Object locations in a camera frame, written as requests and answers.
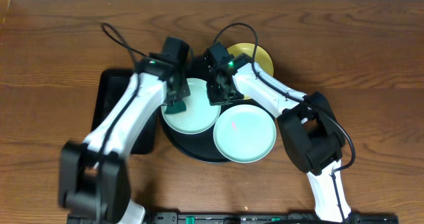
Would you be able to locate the green yellow sponge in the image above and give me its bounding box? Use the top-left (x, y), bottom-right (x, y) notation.
top-left (164, 101), bottom-right (186, 115)

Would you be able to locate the mint green plate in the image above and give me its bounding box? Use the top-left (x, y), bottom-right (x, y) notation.
top-left (161, 78), bottom-right (221, 135)
top-left (213, 105), bottom-right (276, 163)

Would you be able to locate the yellow plate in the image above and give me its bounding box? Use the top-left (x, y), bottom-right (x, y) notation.
top-left (227, 42), bottom-right (275, 101)

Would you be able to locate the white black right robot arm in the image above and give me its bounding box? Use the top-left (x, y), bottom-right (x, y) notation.
top-left (205, 54), bottom-right (352, 223)

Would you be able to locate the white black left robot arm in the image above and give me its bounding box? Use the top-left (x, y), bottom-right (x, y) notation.
top-left (58, 54), bottom-right (189, 223)

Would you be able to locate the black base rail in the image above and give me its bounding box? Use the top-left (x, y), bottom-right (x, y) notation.
top-left (141, 212), bottom-right (399, 224)

